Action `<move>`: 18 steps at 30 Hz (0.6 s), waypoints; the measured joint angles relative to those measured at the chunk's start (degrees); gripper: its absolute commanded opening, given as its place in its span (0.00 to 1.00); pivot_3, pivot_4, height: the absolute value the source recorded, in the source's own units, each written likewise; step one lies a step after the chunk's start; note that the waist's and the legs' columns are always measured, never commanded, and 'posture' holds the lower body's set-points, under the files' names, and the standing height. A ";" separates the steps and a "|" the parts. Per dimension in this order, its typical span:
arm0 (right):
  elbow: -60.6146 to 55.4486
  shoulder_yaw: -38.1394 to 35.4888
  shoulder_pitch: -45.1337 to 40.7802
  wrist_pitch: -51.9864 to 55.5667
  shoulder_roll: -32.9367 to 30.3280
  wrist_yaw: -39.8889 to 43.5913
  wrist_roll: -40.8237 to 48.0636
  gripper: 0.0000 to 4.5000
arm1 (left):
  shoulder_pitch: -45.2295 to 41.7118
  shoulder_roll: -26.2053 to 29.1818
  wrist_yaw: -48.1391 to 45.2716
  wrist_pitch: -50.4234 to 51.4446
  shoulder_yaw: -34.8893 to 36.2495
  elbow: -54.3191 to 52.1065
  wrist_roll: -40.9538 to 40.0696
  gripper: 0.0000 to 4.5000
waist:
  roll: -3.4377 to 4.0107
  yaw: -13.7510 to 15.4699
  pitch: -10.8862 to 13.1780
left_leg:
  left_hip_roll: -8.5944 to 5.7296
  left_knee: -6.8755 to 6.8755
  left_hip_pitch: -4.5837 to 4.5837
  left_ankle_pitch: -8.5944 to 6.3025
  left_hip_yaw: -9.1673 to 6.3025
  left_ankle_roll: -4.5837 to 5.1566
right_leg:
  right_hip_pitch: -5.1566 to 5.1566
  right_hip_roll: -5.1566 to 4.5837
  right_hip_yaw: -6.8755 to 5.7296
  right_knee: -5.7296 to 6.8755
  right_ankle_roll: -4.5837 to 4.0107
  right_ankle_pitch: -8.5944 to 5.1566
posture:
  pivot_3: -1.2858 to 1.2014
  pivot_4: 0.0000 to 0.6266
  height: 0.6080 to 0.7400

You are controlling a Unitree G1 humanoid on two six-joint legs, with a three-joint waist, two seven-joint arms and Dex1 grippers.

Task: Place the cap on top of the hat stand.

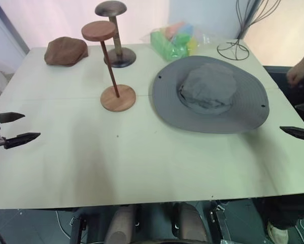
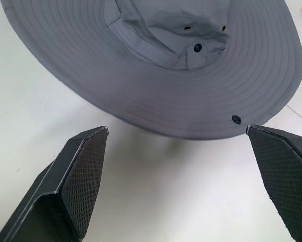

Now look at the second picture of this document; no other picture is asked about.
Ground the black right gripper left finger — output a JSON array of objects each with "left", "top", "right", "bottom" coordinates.
[{"left": 0, "top": 125, "right": 109, "bottom": 242}]

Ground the grey wide-brim hat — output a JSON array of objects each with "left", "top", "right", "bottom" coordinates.
[{"left": 0, "top": 0, "right": 302, "bottom": 141}]

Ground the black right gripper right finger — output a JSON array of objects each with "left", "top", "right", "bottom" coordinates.
[{"left": 245, "top": 124, "right": 302, "bottom": 242}]

